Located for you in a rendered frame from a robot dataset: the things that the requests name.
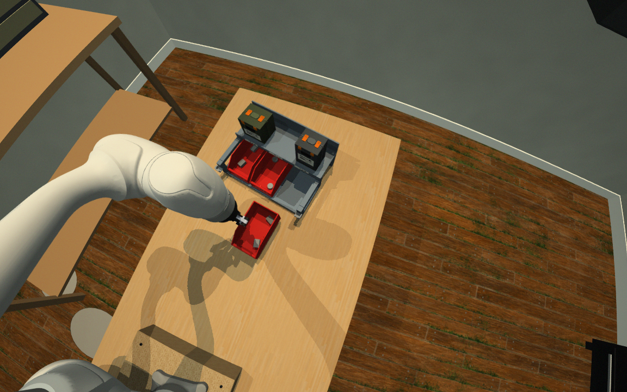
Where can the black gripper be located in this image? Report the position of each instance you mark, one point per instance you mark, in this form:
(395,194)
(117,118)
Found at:
(237,217)

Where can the black tool case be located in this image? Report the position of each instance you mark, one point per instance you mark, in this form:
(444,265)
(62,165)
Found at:
(310,149)

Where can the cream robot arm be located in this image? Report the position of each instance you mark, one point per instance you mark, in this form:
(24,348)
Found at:
(117,169)

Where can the olive green case with orange latches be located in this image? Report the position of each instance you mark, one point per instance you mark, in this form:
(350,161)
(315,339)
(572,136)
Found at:
(257,123)

